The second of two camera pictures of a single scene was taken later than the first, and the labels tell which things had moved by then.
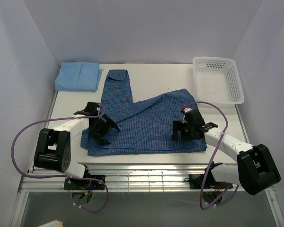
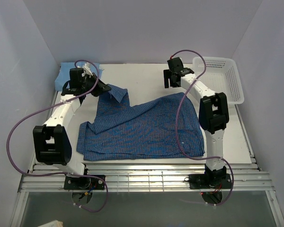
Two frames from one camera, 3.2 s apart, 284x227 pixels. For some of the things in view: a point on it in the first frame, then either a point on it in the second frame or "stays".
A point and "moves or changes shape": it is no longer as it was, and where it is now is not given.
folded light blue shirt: x=78 y=76 stays
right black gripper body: x=187 y=133 -> x=175 y=85
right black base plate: x=196 y=182 stays
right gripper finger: x=177 y=126 -> x=168 y=74
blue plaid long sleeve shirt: x=145 y=125 moves or changes shape
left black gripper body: x=101 y=128 -> x=90 y=85
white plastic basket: x=217 y=80 stays
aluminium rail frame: x=126 y=177 stays
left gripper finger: x=110 y=122 -> x=102 y=86
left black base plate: x=83 y=184 stays
